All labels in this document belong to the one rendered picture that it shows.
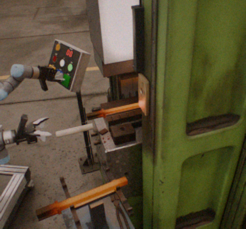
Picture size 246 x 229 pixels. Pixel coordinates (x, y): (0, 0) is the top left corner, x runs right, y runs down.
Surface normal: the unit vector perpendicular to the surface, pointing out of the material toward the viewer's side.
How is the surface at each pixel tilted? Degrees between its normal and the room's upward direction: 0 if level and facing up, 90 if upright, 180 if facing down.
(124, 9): 90
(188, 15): 89
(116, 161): 90
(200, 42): 89
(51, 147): 0
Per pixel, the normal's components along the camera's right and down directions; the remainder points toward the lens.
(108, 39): 0.30, 0.55
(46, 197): -0.05, -0.81
